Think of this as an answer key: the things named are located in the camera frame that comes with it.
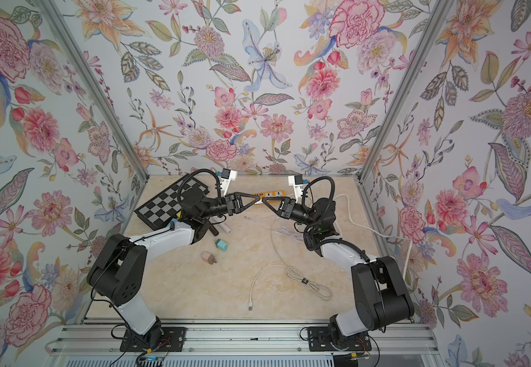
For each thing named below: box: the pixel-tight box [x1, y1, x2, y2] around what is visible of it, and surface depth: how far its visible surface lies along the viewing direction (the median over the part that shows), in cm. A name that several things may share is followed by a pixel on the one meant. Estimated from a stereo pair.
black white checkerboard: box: [133, 173, 210, 231], surface depth 106 cm
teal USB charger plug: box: [215, 238, 229, 253], surface depth 95 cm
